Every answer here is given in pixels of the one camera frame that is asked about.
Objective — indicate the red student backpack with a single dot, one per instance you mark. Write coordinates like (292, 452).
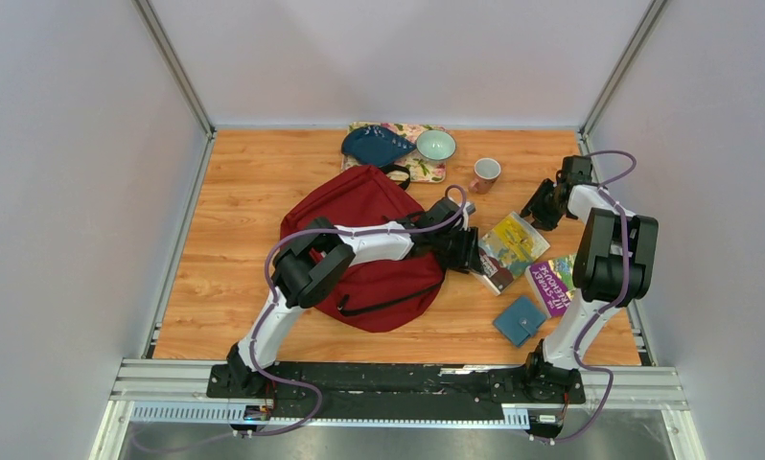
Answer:
(374, 297)

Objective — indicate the pink patterned mug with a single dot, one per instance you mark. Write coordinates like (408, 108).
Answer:
(487, 172)

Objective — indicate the purple treehouse book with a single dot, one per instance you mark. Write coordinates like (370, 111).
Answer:
(552, 284)

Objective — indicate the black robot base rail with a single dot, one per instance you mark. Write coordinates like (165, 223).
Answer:
(397, 392)

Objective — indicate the blue leather wallet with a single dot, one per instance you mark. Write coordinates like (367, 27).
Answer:
(520, 321)

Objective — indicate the dark blue leaf plate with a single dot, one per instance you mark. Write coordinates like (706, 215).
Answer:
(376, 145)

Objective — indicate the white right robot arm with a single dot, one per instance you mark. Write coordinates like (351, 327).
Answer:
(613, 267)

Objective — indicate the pale green ceramic bowl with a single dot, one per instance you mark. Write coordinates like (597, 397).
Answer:
(436, 145)

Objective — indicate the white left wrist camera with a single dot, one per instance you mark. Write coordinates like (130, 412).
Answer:
(467, 208)

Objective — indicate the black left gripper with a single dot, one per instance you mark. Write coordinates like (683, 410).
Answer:
(471, 251)

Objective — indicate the yellow and teal paperback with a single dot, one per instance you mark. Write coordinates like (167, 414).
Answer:
(507, 250)

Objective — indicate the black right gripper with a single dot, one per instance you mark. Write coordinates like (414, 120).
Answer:
(542, 220)

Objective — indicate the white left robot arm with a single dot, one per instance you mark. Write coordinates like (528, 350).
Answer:
(305, 269)

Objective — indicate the floral rectangular tray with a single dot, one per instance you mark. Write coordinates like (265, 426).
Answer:
(421, 169)

